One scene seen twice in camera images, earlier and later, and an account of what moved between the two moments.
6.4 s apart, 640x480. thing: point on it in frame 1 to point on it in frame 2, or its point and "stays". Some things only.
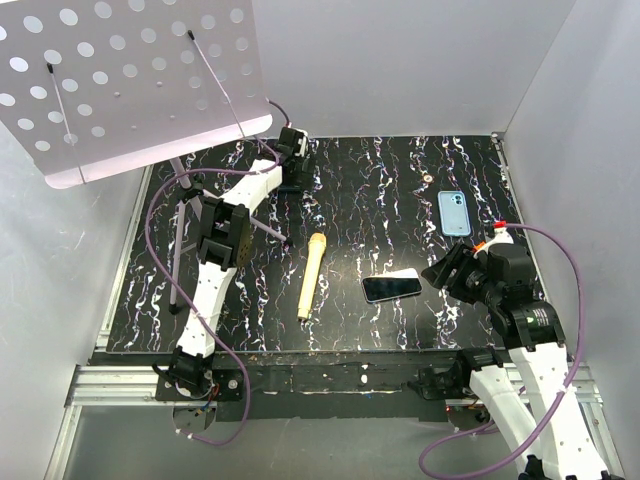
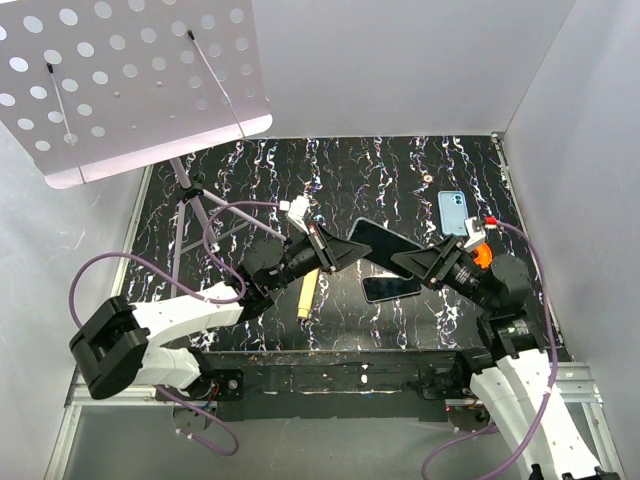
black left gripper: [302, 177] to [331, 250]
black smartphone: [392, 284] stays
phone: [454, 213] stays
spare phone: [290, 188] to [384, 243]
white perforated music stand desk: [90, 88] stays
